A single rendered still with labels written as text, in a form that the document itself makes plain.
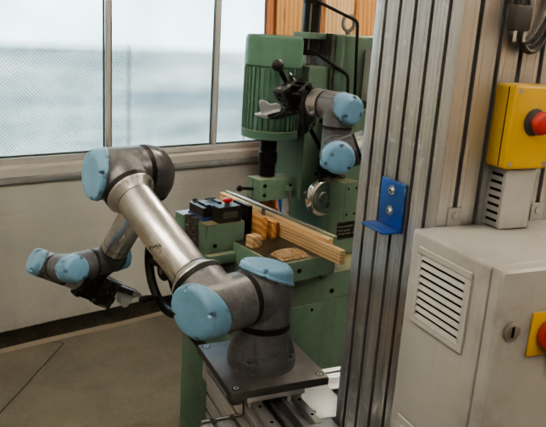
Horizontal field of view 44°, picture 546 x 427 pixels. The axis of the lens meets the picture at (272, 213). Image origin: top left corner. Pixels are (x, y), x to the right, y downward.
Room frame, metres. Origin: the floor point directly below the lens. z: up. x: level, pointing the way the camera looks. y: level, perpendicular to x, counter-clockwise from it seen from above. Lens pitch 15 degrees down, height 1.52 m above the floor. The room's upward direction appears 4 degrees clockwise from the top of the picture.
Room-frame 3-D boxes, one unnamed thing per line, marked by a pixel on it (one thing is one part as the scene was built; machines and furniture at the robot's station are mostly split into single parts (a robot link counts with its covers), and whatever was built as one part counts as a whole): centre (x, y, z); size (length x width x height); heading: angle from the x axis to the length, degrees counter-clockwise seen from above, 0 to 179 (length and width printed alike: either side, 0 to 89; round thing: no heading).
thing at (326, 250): (2.03, -0.02, 0.92); 0.60 x 0.02 x 0.04; 37
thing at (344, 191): (2.08, -0.22, 1.02); 0.09 x 0.07 x 0.12; 37
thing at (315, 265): (2.03, 0.11, 0.87); 0.61 x 0.30 x 0.06; 37
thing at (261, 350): (1.35, 0.00, 0.87); 0.15 x 0.15 x 0.10
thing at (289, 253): (1.84, -0.06, 0.91); 0.10 x 0.07 x 0.02; 127
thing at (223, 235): (1.98, 0.18, 0.92); 0.15 x 0.13 x 0.09; 37
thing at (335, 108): (1.70, -0.15, 1.34); 0.11 x 0.08 x 0.09; 37
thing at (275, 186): (2.11, 0.01, 1.03); 0.14 x 0.07 x 0.09; 127
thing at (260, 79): (2.10, 0.03, 1.35); 0.18 x 0.18 x 0.31
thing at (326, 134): (1.69, -0.15, 1.24); 0.11 x 0.08 x 0.11; 178
